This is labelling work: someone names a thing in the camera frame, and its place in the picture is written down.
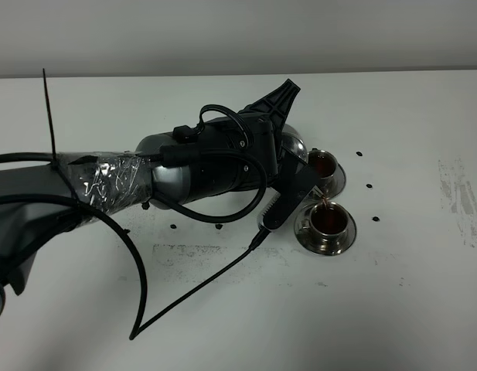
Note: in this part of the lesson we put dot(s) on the stainless steel teapot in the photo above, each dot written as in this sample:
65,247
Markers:
293,142

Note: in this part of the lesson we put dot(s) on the stainless steel saucer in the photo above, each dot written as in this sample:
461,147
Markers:
330,246
333,189

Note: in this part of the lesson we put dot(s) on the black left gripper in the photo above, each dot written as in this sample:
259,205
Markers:
236,152

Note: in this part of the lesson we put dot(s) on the far stainless steel teacup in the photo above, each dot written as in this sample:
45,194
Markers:
324,164

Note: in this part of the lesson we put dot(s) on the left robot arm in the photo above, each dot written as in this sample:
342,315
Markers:
39,202

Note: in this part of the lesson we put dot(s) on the stainless steel teacup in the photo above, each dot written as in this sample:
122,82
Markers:
324,164
321,221

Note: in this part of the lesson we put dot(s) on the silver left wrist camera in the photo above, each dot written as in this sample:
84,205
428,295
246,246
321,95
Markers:
296,180

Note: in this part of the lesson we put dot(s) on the near stainless steel teacup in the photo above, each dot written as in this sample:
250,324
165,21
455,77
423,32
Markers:
321,221

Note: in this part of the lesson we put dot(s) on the near stainless steel saucer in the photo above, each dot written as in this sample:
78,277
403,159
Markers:
330,246

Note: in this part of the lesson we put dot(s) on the far stainless steel saucer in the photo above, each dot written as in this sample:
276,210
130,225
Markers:
333,189

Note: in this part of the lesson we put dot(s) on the black cable tie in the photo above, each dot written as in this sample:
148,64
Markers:
50,121

